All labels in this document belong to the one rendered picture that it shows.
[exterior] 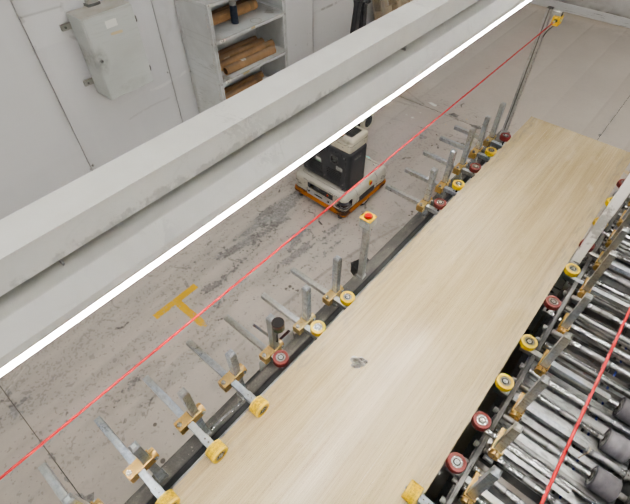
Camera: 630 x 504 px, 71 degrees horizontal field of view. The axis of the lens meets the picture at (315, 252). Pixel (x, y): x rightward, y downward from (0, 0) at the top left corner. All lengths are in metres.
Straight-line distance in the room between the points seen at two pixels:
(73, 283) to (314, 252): 3.20
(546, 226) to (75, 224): 2.80
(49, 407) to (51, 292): 2.87
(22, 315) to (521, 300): 2.35
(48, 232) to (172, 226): 0.18
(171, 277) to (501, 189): 2.62
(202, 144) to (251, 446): 1.56
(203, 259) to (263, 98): 3.11
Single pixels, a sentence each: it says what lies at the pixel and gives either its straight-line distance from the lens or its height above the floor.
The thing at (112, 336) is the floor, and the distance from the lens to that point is 3.65.
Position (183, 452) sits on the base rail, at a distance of 2.35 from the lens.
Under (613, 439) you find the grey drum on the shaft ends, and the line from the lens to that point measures 2.50.
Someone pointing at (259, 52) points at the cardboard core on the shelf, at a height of 0.97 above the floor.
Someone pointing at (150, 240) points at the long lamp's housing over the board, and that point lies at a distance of 0.74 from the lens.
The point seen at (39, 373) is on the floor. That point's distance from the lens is 3.72.
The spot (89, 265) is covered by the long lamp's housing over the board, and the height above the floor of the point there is 2.38.
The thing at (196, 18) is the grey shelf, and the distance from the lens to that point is 4.21.
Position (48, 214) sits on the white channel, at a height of 2.46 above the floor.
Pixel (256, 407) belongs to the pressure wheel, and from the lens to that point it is 2.05.
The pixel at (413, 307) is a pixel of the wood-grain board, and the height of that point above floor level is 0.90.
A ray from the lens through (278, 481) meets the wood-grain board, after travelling 2.03.
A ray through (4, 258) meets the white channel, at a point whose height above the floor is 2.46.
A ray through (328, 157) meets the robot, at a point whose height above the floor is 0.56.
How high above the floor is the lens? 2.87
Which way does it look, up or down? 49 degrees down
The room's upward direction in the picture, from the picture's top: straight up
